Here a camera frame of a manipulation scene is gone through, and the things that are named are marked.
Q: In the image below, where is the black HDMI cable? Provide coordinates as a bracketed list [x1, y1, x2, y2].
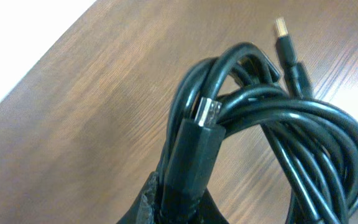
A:
[273, 17, 315, 100]

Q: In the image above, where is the thick black USB cable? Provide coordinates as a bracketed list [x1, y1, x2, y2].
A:
[158, 42, 358, 224]

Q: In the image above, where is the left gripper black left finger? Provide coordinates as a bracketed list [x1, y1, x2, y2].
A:
[117, 172, 158, 224]

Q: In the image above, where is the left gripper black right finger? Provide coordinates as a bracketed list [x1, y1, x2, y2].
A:
[198, 189, 228, 224]

